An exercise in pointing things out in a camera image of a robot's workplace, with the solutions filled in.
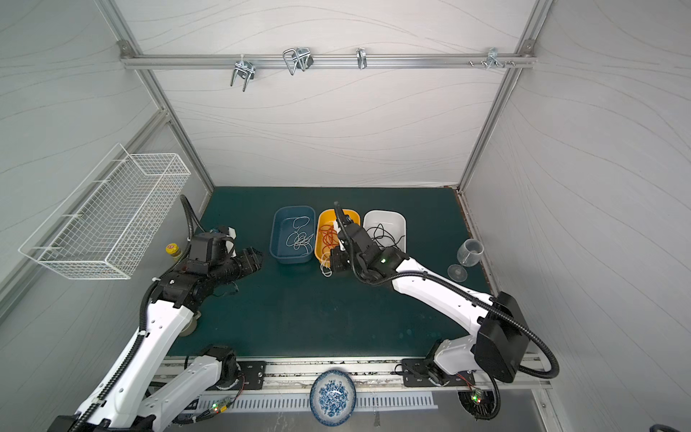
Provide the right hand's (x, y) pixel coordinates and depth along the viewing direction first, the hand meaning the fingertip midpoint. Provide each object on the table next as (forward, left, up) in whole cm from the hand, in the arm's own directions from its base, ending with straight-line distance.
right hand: (331, 251), depth 78 cm
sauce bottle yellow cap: (-1, +48, +1) cm, 48 cm away
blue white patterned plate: (-34, -3, -18) cm, 39 cm away
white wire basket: (-4, +57, +14) cm, 59 cm away
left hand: (-4, +22, +1) cm, 23 cm away
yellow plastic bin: (+24, +5, -14) cm, 28 cm away
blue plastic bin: (+22, +24, -19) cm, 38 cm away
